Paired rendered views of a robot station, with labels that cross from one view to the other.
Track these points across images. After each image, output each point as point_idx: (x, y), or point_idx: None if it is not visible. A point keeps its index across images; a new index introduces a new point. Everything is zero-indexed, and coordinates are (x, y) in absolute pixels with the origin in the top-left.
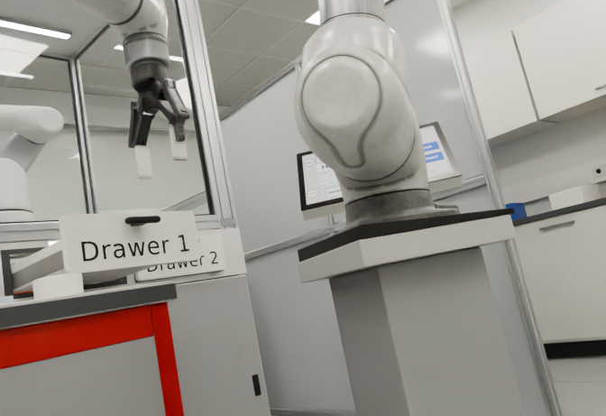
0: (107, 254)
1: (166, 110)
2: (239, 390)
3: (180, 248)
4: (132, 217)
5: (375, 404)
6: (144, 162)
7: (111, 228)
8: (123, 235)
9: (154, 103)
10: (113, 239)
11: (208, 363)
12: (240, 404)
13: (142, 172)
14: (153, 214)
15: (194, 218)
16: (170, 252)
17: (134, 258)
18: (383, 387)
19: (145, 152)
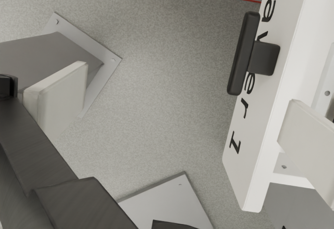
0: None
1: (1, 134)
2: (293, 216)
3: (234, 133)
4: (244, 23)
5: (27, 72)
6: (304, 141)
7: None
8: (275, 27)
9: (82, 187)
10: (280, 0)
11: (321, 211)
12: (289, 206)
13: (292, 115)
14: (268, 113)
15: (237, 199)
16: (238, 112)
17: (256, 39)
18: (2, 63)
19: (323, 175)
